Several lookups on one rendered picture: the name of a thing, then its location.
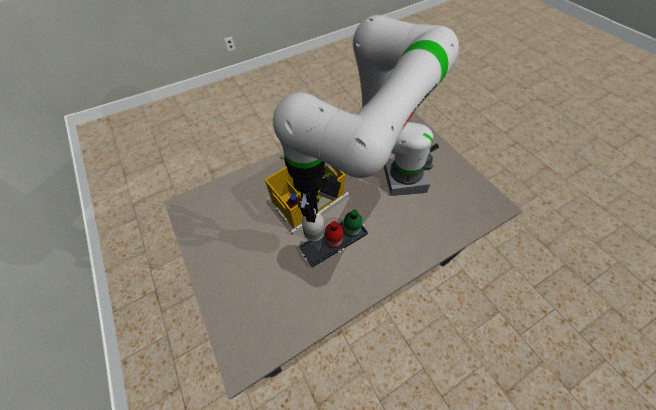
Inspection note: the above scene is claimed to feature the green bottle with white label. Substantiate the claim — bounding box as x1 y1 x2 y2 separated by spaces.
343 209 362 237

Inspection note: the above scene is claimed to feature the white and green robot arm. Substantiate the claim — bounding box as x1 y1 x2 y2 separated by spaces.
273 15 459 185

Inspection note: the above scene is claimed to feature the brown bottle with blue cap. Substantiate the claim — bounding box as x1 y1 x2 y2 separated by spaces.
286 194 302 208

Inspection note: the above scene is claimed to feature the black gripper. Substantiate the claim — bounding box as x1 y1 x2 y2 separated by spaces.
293 175 323 223

